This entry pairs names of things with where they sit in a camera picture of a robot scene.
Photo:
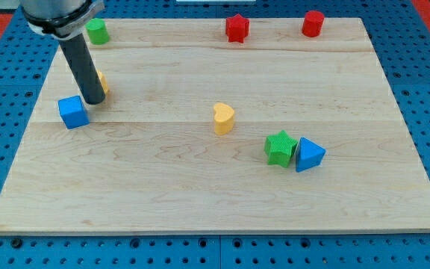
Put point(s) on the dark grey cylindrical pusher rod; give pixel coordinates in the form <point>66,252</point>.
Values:
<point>79,59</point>

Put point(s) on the yellow hexagon block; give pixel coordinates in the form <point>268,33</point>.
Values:
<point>103,82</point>

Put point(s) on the light wooden board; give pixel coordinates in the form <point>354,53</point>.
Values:
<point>150,163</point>

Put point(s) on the green cylinder block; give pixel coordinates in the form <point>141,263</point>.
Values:
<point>97,31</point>

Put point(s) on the blue cube block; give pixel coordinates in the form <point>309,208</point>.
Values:
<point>72,112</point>

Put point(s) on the red star block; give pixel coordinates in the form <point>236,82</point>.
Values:
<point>236,28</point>

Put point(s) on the yellow heart block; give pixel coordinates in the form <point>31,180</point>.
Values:
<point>223,118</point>

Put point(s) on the green star block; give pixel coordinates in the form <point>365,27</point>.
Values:
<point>280,148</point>

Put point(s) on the red cylinder block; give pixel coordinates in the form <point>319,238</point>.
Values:
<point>313,23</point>

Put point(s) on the blue triangle block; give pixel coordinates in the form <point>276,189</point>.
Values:
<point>308,154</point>

